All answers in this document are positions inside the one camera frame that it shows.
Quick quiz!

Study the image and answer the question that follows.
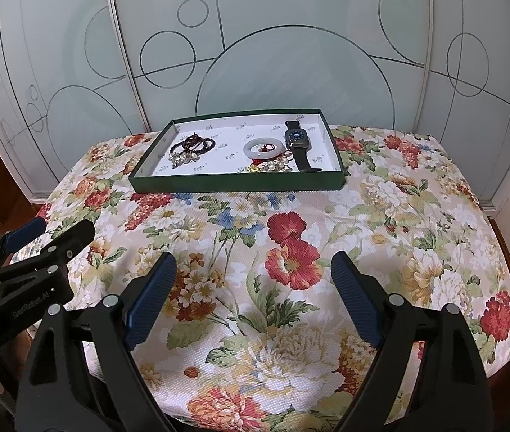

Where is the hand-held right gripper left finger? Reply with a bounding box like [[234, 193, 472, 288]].
[[14, 252, 177, 432]]

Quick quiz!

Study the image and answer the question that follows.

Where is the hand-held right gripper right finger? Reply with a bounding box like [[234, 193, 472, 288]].
[[331, 252, 494, 432]]

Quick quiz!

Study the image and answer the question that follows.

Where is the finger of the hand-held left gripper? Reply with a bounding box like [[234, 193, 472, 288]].
[[0, 220, 96, 282], [0, 217, 48, 280]]

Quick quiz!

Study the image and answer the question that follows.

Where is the clear crystal bead bracelet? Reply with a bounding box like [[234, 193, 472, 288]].
[[170, 150, 204, 170]]

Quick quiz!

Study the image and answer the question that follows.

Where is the green tray box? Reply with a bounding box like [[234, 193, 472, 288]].
[[128, 108, 348, 193]]

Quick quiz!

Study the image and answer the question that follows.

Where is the pearl necklace with gold chain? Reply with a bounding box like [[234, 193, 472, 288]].
[[260, 152, 297, 174]]

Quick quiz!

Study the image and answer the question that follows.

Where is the red tassel gold pendant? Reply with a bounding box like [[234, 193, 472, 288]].
[[249, 143, 279, 174]]

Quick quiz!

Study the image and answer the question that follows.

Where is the white jade bangle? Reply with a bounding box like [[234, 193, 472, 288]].
[[243, 137, 285, 161]]

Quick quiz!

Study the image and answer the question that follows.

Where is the floral tablecloth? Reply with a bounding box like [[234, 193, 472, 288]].
[[9, 123, 510, 432]]

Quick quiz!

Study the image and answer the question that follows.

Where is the black smart watch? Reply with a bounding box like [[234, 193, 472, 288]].
[[284, 120, 323, 174]]

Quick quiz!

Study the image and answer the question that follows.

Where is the frosted glass sliding wardrobe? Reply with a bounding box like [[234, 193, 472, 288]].
[[0, 0, 510, 212]]

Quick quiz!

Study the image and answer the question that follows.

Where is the dark wooden bead bracelet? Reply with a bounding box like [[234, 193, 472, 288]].
[[169, 132, 216, 156]]

